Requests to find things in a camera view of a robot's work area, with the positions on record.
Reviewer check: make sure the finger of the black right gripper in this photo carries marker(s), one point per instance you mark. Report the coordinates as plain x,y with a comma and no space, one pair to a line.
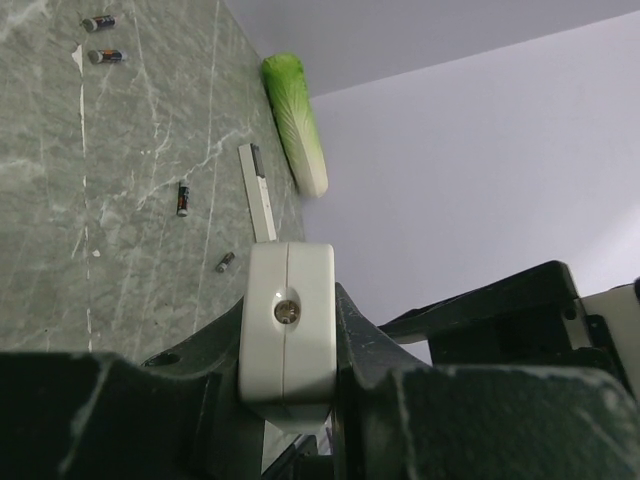
547,285

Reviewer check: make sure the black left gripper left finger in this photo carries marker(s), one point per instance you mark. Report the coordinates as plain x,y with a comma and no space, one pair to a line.
75,415

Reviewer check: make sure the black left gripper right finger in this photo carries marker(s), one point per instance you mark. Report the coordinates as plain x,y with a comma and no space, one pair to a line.
398,418

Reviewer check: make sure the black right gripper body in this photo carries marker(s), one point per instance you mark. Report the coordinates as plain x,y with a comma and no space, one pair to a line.
558,336

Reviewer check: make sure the slim white remote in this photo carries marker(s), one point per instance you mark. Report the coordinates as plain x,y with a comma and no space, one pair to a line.
257,193

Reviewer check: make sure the dark loose battery right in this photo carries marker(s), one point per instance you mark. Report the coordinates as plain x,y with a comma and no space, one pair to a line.
225,262

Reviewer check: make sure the dark loose battery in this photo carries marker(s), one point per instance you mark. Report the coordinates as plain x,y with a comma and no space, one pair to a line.
225,262
182,208

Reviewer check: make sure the dark loose battery centre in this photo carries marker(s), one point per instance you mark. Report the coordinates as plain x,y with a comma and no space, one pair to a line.
182,208

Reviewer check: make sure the green white napa cabbage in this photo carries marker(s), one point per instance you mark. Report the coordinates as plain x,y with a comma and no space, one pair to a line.
288,93

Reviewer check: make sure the dark battery near one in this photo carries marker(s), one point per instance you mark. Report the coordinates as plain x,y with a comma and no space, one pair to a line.
97,57

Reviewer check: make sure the dark battery one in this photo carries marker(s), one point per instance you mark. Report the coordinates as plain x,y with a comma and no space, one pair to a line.
99,23
97,57

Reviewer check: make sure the dark battery far one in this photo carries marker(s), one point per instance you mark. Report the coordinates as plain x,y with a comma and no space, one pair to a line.
99,23

